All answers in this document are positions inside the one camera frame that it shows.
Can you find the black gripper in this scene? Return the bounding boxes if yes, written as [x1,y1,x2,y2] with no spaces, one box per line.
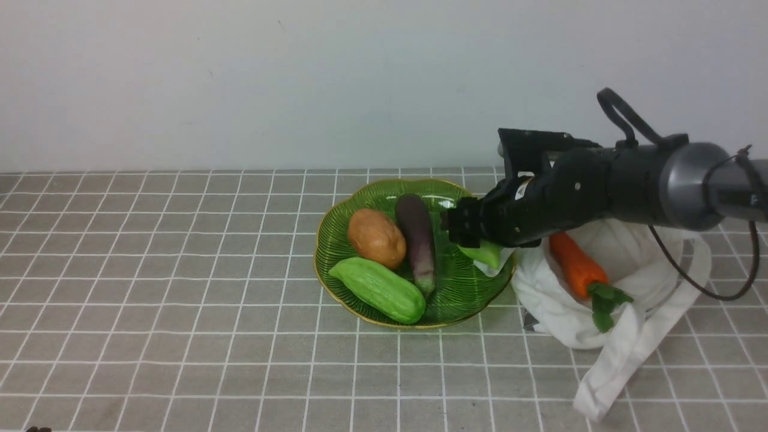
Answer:
[441,148,614,248]

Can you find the light green pepper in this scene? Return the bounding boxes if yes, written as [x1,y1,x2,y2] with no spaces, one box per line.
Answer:
[458,241,503,271]

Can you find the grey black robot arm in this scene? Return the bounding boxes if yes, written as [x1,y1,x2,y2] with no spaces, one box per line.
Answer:
[440,143,766,248]

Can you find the white cloth tote bag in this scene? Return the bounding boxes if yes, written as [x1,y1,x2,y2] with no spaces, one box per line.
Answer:
[474,220,700,421]

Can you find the dark purple eggplant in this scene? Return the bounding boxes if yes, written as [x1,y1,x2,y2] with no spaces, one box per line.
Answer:
[395,194,437,299]

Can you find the green ribbed glass plate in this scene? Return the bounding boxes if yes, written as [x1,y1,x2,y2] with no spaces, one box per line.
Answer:
[314,178,517,330]

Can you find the brown potato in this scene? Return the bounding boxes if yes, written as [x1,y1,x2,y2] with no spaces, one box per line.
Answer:
[347,208,407,270]

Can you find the light green loofah gourd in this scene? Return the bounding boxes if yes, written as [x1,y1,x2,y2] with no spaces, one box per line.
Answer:
[327,257,426,325]

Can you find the orange carrot with leaves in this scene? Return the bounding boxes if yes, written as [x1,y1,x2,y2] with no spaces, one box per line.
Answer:
[548,232,634,334]

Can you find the grey checkered tablecloth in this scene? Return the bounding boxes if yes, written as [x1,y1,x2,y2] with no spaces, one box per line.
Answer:
[1,167,766,431]

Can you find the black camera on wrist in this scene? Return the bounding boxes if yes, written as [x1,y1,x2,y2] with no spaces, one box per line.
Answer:
[497,128,601,180]

